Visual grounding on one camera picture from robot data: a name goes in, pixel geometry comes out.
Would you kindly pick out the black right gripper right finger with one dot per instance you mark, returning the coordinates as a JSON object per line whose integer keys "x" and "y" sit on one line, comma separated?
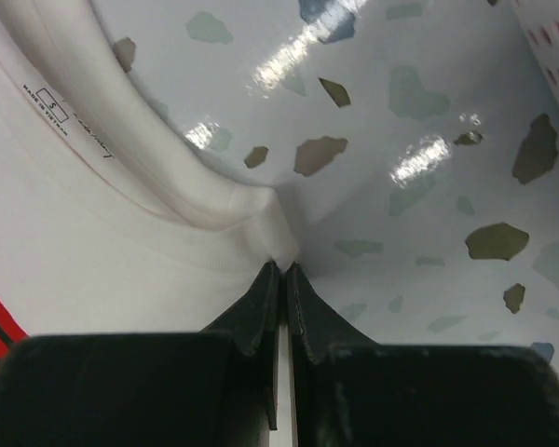
{"x": 314, "y": 328}

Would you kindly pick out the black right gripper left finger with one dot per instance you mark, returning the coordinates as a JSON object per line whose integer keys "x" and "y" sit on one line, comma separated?
{"x": 248, "y": 412}

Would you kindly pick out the white t shirt red print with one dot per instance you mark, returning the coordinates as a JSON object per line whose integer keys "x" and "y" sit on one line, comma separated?
{"x": 108, "y": 221}

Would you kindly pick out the white plastic laundry basket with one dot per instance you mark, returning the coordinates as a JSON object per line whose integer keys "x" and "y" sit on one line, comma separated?
{"x": 539, "y": 20}

